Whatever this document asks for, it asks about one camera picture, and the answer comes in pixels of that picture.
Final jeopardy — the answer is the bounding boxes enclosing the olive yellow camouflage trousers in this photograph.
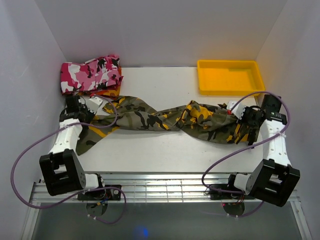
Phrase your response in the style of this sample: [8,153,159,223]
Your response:
[76,96,259,155]

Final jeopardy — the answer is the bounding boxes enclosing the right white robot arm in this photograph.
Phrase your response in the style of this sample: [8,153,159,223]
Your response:
[225,94,300,207]

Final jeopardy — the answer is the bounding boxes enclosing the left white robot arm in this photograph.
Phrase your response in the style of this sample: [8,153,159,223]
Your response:
[39,96,106,200]

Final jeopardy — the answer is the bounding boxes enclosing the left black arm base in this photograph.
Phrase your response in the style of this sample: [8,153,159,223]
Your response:
[77,184,122,217]

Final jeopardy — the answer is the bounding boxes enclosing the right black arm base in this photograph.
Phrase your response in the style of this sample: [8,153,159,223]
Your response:
[205,188,254,217]

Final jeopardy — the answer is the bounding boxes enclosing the orange camouflage folded trousers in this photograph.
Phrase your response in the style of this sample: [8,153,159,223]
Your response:
[91,67,124,99]

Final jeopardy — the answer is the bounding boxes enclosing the pink camouflage folded trousers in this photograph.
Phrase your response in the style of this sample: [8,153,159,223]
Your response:
[60,54,121,95]

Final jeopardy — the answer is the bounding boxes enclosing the yellow plastic tray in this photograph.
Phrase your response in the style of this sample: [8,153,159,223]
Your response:
[197,59,265,96]

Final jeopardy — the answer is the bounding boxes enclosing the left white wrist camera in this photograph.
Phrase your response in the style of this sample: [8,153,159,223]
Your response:
[85,96,104,114]

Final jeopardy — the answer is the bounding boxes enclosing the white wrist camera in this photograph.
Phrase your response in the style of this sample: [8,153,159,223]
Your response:
[85,96,104,114]
[226,100,247,120]

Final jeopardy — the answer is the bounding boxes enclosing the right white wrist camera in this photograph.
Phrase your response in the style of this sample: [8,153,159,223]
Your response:
[226,100,247,120]

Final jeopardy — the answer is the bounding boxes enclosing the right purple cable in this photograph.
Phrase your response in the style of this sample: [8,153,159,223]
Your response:
[201,91,291,218]

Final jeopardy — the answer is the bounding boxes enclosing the purple cable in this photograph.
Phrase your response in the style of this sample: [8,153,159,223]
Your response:
[10,101,128,225]
[201,91,291,218]

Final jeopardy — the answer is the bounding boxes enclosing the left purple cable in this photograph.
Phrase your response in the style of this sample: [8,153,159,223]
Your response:
[10,101,128,225]

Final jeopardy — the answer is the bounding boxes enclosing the aluminium rail frame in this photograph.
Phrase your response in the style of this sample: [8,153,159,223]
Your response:
[21,174,312,240]

